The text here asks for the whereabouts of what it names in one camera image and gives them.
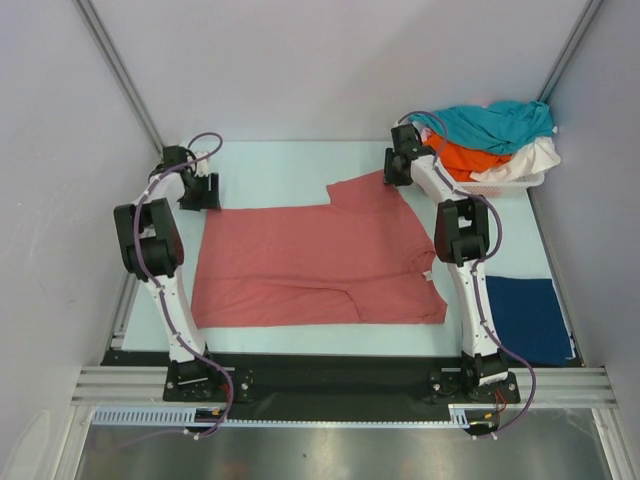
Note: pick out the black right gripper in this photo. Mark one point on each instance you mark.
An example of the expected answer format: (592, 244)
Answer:
(389, 177)

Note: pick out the aluminium frame post left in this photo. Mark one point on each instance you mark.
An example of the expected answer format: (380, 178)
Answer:
(106, 46)

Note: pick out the orange t shirt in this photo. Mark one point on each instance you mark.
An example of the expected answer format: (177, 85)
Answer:
(461, 162)

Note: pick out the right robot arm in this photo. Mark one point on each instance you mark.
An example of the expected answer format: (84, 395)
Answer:
(462, 243)

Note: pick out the folded navy blue shirt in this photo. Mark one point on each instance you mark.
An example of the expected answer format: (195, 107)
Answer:
(529, 320)

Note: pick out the white t shirt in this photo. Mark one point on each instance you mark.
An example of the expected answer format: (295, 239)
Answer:
(532, 159)

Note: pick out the white plastic laundry basket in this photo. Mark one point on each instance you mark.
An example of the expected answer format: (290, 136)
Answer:
(503, 189)

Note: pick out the teal t shirt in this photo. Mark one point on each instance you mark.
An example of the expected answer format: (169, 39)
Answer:
(500, 128)

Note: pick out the pink polo shirt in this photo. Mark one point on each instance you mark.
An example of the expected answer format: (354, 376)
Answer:
(363, 258)

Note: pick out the aluminium frame rail front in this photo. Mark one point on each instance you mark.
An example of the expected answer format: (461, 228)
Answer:
(568, 388)

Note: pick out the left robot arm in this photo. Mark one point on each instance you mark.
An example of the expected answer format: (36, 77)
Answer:
(152, 250)

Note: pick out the white slotted cable duct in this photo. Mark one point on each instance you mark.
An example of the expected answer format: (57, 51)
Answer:
(195, 417)

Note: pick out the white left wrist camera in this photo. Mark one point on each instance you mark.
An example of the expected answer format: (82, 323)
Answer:
(201, 168)

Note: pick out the aluminium frame post right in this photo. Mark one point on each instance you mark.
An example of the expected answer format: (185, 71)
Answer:
(578, 33)

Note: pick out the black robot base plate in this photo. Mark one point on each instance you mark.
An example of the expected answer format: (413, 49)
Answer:
(306, 388)

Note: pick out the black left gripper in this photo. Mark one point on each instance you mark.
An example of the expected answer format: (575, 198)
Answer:
(209, 200)

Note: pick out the aluminium frame post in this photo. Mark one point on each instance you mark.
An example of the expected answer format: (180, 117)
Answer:
(578, 33)
(106, 46)

